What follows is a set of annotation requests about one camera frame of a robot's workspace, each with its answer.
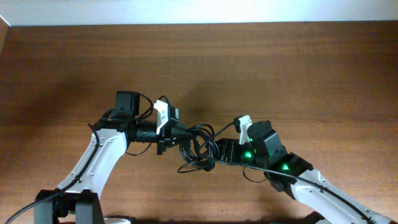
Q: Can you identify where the black cable bundle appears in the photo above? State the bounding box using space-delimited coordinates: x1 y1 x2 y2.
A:
177 123 220 174

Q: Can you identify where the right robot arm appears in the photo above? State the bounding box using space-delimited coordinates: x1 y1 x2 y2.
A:
216 121 394 224

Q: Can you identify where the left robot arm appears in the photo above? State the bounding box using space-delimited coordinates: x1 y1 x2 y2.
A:
34 91 194 223

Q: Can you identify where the right camera cable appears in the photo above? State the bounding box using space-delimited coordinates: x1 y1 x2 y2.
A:
201 121 379 224

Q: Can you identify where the camera cable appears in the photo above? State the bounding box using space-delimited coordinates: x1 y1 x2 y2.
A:
2 93 172 224
201 121 379 224

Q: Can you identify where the left camera cable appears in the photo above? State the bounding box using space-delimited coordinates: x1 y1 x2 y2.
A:
2 93 172 224

